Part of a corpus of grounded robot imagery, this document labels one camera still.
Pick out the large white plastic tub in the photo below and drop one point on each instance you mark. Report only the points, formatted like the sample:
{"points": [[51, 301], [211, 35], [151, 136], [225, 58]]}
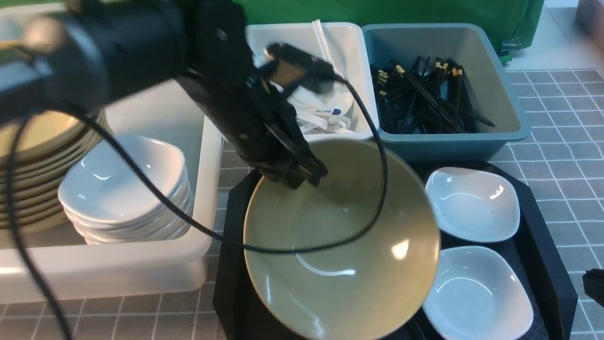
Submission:
{"points": [[76, 270]]}

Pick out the pile of black chopsticks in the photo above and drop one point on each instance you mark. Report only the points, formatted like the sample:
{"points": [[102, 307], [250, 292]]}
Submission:
{"points": [[430, 97]]}

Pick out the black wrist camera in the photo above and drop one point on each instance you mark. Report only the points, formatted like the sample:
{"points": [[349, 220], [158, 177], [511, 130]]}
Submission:
{"points": [[291, 67]]}

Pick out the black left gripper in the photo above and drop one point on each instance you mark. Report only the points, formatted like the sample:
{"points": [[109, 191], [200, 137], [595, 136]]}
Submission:
{"points": [[223, 81]]}

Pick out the black serving tray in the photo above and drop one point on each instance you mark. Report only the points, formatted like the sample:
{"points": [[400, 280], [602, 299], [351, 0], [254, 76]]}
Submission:
{"points": [[531, 253]]}

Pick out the blue chopstick bin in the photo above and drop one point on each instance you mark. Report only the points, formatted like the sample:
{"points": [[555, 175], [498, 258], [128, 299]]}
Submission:
{"points": [[491, 92]]}

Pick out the white spoon bin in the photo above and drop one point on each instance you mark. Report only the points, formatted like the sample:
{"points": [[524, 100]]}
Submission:
{"points": [[346, 45]]}

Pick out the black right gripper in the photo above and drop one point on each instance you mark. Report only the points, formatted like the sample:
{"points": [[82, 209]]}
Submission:
{"points": [[593, 285]]}

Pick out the green cloth backdrop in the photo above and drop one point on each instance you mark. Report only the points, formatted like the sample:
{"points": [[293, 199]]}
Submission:
{"points": [[509, 24]]}

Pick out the pile of white spoons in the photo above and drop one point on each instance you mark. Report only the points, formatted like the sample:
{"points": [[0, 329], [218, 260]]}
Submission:
{"points": [[323, 113]]}

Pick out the white square dish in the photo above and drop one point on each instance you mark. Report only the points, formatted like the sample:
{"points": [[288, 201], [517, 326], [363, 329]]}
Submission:
{"points": [[476, 295], [474, 205]]}

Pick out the stack of white dishes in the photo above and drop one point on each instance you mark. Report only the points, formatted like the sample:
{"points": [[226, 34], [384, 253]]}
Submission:
{"points": [[108, 204]]}

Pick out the yellow noodle bowl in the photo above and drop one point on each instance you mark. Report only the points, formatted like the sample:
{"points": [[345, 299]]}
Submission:
{"points": [[361, 291]]}

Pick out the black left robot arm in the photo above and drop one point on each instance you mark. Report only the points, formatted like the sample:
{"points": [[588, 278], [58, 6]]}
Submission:
{"points": [[94, 54]]}

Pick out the upright white spoon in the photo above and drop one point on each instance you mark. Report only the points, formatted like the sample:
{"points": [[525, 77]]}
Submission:
{"points": [[323, 44]]}

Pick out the stack of yellow bowls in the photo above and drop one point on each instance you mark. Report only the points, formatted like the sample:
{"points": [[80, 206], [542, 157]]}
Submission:
{"points": [[50, 146]]}

